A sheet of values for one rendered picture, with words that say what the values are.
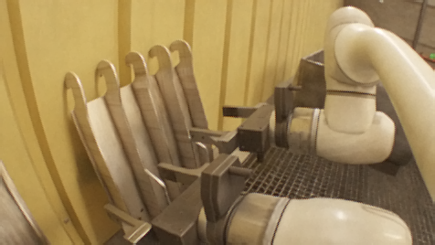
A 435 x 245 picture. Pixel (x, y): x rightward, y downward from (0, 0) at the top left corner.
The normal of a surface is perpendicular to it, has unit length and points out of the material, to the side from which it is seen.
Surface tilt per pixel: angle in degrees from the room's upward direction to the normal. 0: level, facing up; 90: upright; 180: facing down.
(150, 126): 90
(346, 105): 72
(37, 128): 90
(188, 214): 13
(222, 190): 77
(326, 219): 19
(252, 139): 90
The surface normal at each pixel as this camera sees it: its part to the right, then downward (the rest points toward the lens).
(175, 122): -0.50, 0.40
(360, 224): -0.18, -0.79
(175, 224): -0.13, -0.92
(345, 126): -0.54, -0.01
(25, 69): -0.19, 0.47
